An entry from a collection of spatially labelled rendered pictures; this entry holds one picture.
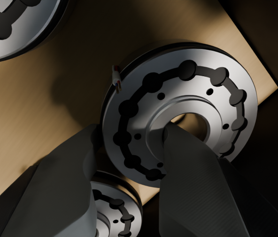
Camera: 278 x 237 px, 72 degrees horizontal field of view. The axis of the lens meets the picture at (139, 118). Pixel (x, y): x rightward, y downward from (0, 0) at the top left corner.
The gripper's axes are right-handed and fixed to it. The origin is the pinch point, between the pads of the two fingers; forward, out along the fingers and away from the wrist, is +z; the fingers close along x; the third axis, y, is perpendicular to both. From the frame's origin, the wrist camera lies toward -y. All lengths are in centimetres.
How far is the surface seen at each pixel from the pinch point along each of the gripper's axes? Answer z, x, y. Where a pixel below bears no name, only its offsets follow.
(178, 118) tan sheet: 2.7, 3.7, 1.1
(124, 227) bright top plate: -0.9, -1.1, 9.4
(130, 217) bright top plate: -0.8, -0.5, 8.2
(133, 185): 0.3, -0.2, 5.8
